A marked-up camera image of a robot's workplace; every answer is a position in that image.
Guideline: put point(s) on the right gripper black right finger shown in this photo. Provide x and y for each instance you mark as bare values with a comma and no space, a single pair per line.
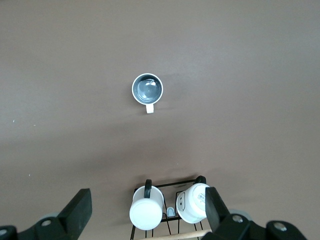
220,220

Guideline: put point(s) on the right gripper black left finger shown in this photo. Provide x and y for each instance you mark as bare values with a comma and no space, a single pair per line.
72,215

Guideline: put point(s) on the white mug grey interior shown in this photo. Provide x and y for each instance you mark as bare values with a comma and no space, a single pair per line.
147,88

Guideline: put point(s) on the white mug with bottom label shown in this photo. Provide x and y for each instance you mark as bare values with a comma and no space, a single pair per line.
191,207

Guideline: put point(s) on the plain white mug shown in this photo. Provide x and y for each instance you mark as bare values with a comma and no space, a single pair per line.
146,215

